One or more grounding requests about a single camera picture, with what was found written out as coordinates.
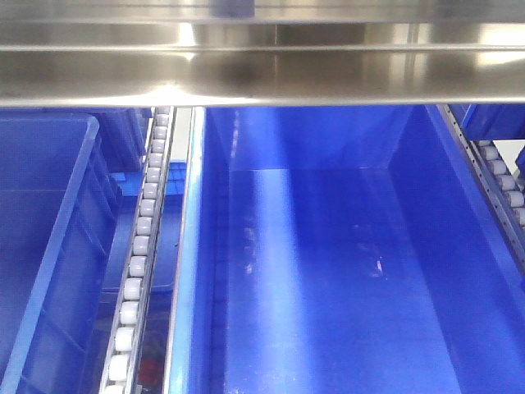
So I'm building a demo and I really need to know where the stainless steel shelf beam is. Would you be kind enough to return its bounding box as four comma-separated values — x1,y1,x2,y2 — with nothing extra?
1,1,524,107

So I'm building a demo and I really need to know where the large blue target bin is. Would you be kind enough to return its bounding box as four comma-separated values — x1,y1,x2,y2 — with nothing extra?
164,105,524,393

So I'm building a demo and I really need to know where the blue bin on left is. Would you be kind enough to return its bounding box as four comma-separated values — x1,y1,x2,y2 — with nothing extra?
1,113,121,393

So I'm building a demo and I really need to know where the left white roller track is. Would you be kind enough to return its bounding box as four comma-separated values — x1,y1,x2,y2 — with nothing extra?
98,107,176,393

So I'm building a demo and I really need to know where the white roller track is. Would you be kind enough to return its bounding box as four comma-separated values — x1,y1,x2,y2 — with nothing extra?
98,107,176,393
437,104,524,270

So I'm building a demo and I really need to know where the right white roller track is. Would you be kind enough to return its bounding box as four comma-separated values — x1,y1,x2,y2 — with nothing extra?
437,104,524,270

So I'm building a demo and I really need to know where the blue bin far right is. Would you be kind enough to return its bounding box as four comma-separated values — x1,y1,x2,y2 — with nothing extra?
461,103,525,140

